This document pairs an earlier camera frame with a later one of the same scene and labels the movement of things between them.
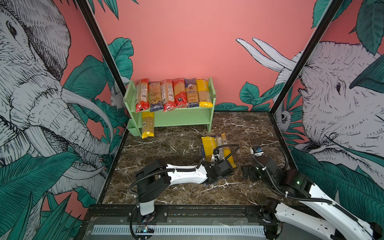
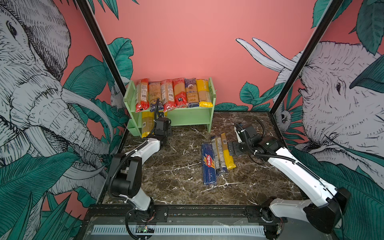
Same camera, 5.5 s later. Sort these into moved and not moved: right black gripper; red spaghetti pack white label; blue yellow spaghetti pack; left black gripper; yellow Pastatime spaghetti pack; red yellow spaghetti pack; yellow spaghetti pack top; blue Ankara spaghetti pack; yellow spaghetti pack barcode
Moved: yellow Pastatime spaghetti pack; left black gripper; right black gripper
Not moved: blue yellow spaghetti pack; yellow spaghetti pack top; red spaghetti pack white label; red yellow spaghetti pack; yellow spaghetti pack barcode; blue Ankara spaghetti pack
